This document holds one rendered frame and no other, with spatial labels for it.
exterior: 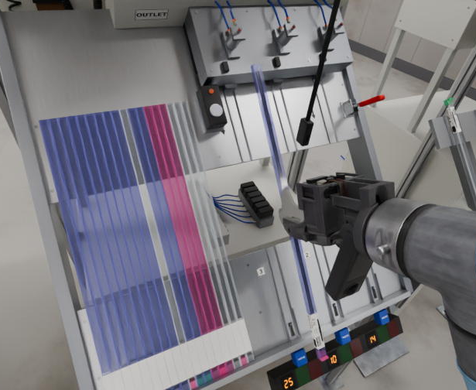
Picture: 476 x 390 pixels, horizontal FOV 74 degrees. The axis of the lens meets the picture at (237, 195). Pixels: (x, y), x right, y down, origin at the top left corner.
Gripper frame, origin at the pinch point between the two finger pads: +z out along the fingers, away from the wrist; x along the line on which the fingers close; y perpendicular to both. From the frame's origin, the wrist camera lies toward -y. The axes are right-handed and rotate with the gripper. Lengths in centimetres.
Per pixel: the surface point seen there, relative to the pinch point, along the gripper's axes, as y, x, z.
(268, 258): -11.1, 0.7, 9.3
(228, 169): 0, -15, 67
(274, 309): -20.7, 2.4, 7.0
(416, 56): 59, -333, 234
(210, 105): 20.1, 6.0, 12.7
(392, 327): -35.1, -25.1, 4.2
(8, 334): -51, 79, 101
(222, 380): -27.1, 16.2, 3.1
